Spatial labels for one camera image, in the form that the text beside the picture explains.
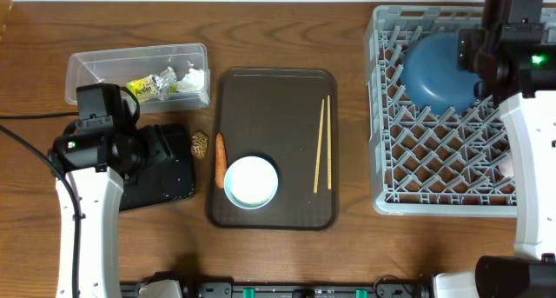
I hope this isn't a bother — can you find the dark blue plate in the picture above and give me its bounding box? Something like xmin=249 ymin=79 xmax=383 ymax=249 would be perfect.
xmin=400 ymin=33 xmax=480 ymax=115

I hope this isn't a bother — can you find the yellow foil snack wrapper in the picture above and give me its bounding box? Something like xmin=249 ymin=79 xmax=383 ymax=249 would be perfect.
xmin=126 ymin=67 xmax=177 ymax=102

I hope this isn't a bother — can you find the white tissue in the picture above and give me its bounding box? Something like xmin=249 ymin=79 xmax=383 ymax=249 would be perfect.
xmin=175 ymin=67 xmax=205 ymax=93

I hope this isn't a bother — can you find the light blue rice bowl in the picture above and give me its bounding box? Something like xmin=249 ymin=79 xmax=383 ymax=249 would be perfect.
xmin=224 ymin=156 xmax=279 ymax=210

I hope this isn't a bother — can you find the pink plastic cup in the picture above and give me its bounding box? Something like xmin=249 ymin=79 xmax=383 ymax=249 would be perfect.
xmin=498 ymin=156 xmax=514 ymax=178

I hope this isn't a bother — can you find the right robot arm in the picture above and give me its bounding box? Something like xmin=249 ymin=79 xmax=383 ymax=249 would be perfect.
xmin=432 ymin=0 xmax=555 ymax=297

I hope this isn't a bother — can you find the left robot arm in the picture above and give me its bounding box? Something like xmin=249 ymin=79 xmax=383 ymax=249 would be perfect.
xmin=48 ymin=83 xmax=171 ymax=297

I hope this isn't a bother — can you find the black waste tray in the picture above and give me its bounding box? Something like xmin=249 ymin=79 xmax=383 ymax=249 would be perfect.
xmin=120 ymin=123 xmax=195 ymax=211

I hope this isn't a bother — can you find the grey dishwasher rack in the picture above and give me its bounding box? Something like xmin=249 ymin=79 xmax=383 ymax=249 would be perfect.
xmin=363 ymin=4 xmax=556 ymax=218

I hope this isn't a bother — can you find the brown dried mushroom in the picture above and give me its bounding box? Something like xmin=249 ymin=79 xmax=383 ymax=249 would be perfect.
xmin=190 ymin=131 xmax=209 ymax=159

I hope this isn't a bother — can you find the orange carrot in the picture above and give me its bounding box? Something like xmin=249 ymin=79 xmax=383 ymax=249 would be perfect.
xmin=215 ymin=133 xmax=228 ymax=189

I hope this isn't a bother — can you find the clear plastic bin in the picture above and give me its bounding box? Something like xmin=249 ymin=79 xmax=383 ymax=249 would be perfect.
xmin=65 ymin=43 xmax=210 ymax=114

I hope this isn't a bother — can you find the dark brown serving tray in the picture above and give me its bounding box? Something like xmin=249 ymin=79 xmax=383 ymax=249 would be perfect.
xmin=206 ymin=68 xmax=340 ymax=230

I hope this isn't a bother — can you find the left wooden chopstick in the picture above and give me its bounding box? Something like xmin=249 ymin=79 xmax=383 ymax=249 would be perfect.
xmin=314 ymin=99 xmax=325 ymax=194

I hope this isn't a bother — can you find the wooden chopstick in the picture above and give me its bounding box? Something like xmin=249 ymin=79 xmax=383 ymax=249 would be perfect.
xmin=314 ymin=99 xmax=325 ymax=194
xmin=327 ymin=96 xmax=332 ymax=190

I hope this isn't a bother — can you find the right wooden chopstick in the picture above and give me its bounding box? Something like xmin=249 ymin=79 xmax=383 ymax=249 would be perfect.
xmin=327 ymin=96 xmax=332 ymax=190

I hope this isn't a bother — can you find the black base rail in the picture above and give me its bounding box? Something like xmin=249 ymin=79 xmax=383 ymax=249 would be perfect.
xmin=121 ymin=272 xmax=434 ymax=298

